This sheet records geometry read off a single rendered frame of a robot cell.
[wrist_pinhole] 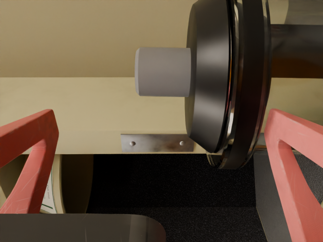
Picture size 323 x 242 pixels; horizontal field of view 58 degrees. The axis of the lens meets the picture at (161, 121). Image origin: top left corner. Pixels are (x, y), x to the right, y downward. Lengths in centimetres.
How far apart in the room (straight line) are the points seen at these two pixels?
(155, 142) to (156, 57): 14
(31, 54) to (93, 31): 16
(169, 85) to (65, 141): 16
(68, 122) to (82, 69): 45
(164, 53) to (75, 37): 56
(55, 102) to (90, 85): 5
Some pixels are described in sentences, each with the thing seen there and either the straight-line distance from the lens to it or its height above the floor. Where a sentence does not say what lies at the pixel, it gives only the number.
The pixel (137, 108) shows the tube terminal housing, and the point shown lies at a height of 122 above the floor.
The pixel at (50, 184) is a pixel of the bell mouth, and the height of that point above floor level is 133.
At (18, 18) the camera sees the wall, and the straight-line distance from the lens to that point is 74.
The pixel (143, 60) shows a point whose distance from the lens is 16.
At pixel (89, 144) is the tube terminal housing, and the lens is 29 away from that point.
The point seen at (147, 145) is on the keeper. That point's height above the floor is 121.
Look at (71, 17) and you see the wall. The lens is 70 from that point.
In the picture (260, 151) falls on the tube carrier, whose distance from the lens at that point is 16.
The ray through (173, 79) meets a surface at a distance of 16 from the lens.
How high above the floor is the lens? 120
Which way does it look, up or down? level
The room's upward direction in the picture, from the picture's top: 90 degrees counter-clockwise
